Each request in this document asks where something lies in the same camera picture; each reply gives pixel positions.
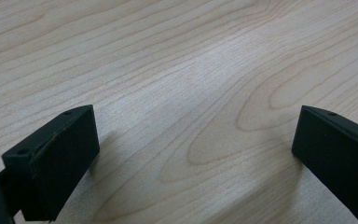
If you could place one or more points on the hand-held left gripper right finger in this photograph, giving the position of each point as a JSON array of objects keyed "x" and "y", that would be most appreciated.
[{"x": 338, "y": 158}]

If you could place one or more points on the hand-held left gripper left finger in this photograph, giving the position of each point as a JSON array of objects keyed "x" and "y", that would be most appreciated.
[{"x": 54, "y": 165}]

